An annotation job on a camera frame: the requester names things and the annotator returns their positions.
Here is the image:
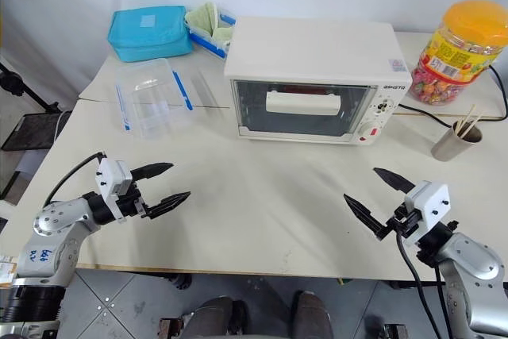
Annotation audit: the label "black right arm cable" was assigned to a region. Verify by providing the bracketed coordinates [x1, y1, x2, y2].
[395, 230, 456, 339]

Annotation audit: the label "empty clear box blue clips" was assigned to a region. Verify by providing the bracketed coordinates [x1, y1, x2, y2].
[114, 57, 194, 142]

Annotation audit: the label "clear box with blue clips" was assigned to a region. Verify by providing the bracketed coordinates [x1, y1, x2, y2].
[183, 2, 238, 63]

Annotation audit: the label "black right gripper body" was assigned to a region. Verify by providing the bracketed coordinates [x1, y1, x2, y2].
[383, 202, 423, 240]

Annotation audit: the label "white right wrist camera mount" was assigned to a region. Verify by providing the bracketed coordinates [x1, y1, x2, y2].
[403, 180, 452, 245]

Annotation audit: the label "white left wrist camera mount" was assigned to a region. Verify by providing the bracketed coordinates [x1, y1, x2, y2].
[96, 157, 134, 222]

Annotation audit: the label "candy jar with orange lid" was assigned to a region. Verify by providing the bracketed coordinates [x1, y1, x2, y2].
[408, 0, 508, 107]

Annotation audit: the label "metal cup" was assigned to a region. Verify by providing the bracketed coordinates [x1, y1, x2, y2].
[430, 120, 484, 163]

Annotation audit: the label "white toaster oven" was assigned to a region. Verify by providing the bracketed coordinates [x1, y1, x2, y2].
[223, 16, 414, 147]

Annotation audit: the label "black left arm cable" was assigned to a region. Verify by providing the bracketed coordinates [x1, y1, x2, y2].
[42, 152, 107, 209]

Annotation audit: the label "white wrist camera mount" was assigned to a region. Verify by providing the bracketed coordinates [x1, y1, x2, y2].
[403, 180, 452, 245]
[96, 157, 134, 222]

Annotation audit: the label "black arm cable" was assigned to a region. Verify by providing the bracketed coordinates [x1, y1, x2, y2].
[395, 230, 456, 339]
[42, 152, 107, 209]

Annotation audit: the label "black power cable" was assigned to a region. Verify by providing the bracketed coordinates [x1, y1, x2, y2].
[398, 64, 508, 129]

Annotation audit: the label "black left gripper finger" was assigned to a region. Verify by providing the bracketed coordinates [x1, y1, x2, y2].
[130, 162, 175, 182]
[141, 191, 192, 221]

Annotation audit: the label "dark grey rounded shape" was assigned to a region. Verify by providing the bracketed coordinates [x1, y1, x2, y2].
[291, 290, 335, 339]
[183, 295, 248, 339]

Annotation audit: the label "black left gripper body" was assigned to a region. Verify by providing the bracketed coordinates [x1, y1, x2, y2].
[117, 182, 150, 219]

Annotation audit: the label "blue fabric pouch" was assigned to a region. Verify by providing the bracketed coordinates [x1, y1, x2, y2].
[106, 6, 195, 64]

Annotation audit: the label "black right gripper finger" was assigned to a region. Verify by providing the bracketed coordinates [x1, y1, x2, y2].
[342, 194, 389, 241]
[372, 167, 416, 195]

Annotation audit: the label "black tripod stand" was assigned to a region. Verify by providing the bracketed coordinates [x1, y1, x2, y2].
[0, 61, 61, 114]

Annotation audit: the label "black mesh tray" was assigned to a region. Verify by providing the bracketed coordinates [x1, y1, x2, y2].
[0, 110, 73, 154]

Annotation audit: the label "green cloth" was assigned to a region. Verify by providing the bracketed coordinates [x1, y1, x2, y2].
[185, 2, 234, 44]

